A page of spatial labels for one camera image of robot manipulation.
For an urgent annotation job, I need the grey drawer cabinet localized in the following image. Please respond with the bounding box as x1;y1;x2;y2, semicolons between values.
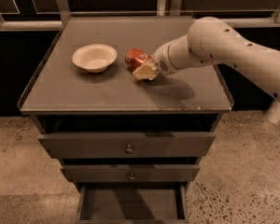
17;15;235;224

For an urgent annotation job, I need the red coke can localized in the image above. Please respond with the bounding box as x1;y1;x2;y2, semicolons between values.
125;48;152;71

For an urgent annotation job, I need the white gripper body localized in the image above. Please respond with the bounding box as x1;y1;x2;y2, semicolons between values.
152;43;177;76

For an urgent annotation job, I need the white paper bowl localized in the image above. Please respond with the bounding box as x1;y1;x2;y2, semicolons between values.
72;44;118;73

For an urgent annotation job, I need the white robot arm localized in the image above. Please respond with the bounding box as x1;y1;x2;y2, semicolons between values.
129;17;280;103

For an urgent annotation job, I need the grey open bottom drawer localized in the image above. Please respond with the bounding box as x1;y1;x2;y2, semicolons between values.
75;183;189;224

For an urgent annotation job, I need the grey top drawer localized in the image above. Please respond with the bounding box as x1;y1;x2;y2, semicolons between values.
38;132;215;159

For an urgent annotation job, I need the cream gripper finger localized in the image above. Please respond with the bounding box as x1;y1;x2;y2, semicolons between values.
133;63;159;80

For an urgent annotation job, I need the grey middle drawer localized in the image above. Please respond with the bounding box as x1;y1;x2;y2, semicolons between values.
62;164;200;183

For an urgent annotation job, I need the metal railing frame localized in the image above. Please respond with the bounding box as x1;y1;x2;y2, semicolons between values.
0;0;280;31

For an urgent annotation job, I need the white cylindrical post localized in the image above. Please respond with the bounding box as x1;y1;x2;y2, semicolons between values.
264;100;280;124

